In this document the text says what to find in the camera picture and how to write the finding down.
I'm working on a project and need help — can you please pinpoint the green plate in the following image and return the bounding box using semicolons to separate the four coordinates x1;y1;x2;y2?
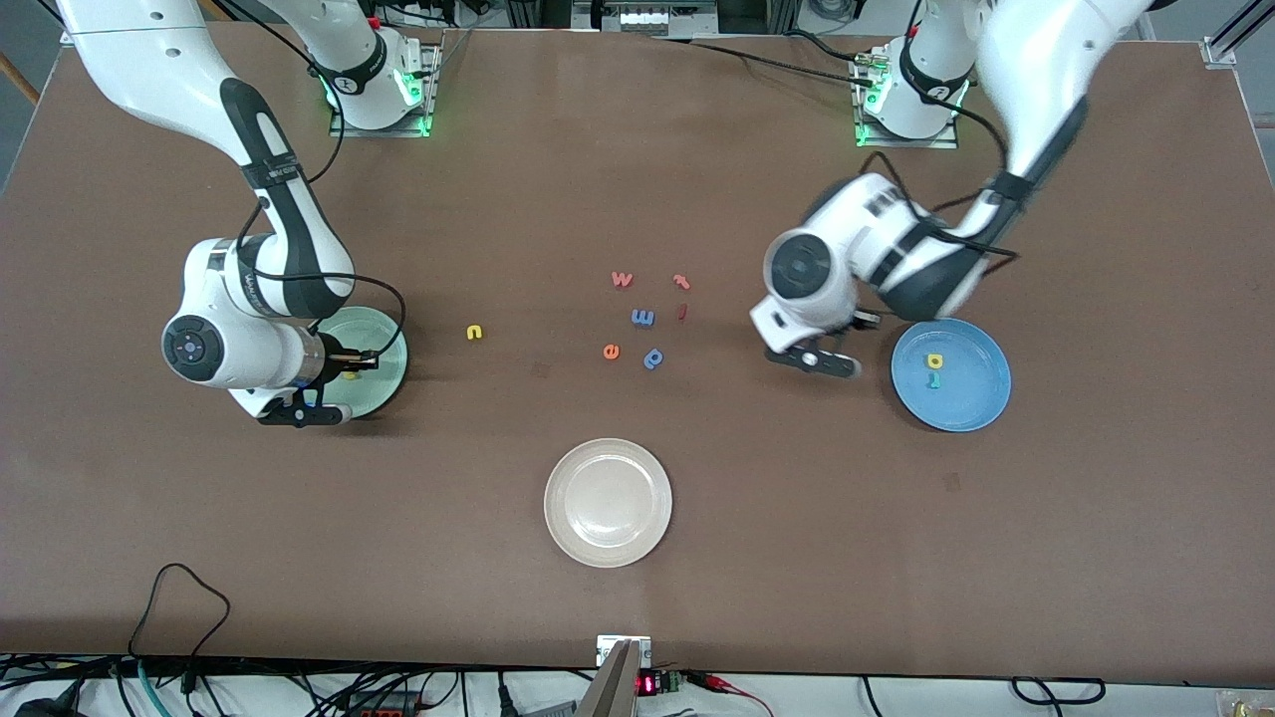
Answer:
309;306;409;419

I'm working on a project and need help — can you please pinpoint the blue plate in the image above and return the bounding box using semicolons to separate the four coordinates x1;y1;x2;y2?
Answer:
891;317;1013;433

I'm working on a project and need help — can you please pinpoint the beige plate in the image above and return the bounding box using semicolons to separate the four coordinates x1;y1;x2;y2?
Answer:
544;438;673;570

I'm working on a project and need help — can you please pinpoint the black box with lights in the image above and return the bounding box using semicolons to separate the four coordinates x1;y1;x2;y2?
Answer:
573;0;720;37

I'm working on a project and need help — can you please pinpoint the brown wooden stick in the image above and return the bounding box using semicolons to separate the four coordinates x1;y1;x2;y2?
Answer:
0;52;41;107

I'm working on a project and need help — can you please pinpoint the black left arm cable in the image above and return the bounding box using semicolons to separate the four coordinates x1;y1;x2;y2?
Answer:
859;100;1019;262

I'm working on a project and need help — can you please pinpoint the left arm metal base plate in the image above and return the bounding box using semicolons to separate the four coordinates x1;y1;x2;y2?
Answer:
852;50;962;150

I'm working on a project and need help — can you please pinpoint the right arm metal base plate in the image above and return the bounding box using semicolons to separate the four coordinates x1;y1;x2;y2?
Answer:
329;40;440;138

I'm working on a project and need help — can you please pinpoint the black cable loop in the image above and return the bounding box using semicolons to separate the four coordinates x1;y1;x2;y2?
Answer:
127;563;232;693

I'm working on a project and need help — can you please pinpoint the black cable across table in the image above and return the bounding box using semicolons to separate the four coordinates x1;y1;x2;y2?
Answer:
637;35;883;89

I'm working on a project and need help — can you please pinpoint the red clip wire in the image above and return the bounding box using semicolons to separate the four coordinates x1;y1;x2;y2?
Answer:
687;672;774;716

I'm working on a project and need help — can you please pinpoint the black coiled cable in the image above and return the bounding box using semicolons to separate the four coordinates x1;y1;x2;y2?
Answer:
1011;677;1107;706

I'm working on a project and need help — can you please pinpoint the grey camera pole bracket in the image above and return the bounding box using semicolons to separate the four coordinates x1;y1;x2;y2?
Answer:
596;634;653;717

